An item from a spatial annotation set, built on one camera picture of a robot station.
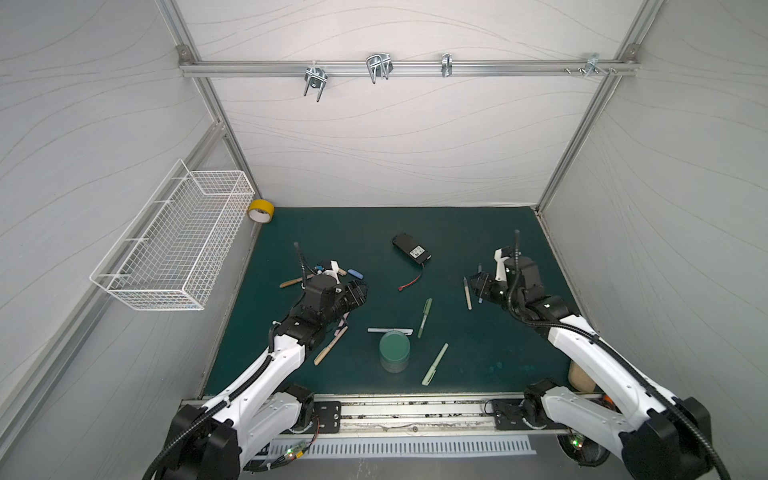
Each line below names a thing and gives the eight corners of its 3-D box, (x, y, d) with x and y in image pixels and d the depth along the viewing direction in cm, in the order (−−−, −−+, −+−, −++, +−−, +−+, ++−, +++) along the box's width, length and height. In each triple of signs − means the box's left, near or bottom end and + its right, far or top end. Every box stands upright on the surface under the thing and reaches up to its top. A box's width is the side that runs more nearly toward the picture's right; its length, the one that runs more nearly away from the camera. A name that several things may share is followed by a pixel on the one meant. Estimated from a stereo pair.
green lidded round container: (380, 373, 81) (378, 362, 74) (380, 343, 87) (379, 330, 79) (409, 373, 81) (411, 362, 74) (408, 343, 87) (409, 330, 79)
